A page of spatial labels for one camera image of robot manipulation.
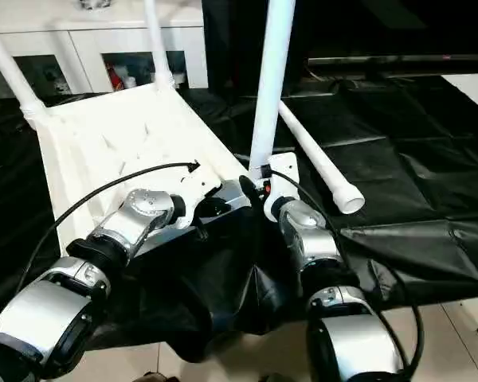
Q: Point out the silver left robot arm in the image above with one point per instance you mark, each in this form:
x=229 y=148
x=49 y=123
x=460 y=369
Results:
x=44 y=314

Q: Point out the white plastic table leg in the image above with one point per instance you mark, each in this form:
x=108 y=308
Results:
x=159 y=47
x=271 y=79
x=12 y=71
x=322 y=159

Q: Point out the black mat cloth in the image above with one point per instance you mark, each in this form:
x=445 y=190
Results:
x=422 y=159

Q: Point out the white plastic table top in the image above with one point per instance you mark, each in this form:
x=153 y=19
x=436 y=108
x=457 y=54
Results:
x=123 y=131

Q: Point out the silver bowl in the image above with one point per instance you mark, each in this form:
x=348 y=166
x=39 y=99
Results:
x=91 y=4

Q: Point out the grey low shelf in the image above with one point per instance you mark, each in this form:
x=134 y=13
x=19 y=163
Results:
x=402 y=61

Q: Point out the white ceramic cup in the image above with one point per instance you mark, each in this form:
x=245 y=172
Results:
x=179 y=77

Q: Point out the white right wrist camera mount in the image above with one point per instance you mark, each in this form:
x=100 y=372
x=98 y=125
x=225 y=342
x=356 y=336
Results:
x=284 y=167

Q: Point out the white can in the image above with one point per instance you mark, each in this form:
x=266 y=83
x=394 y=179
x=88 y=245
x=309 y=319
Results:
x=129 y=81

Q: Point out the black backdrop cloth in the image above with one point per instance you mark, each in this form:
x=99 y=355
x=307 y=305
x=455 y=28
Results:
x=382 y=24

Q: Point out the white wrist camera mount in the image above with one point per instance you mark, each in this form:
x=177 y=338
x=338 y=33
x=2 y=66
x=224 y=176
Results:
x=284 y=167
x=199 y=187

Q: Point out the red bottle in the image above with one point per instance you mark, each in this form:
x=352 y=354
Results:
x=114 y=77

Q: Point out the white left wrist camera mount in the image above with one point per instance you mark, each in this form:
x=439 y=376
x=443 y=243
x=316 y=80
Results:
x=199 y=187

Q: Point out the white glass-door cabinet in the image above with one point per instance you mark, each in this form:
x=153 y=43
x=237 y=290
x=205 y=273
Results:
x=83 y=36

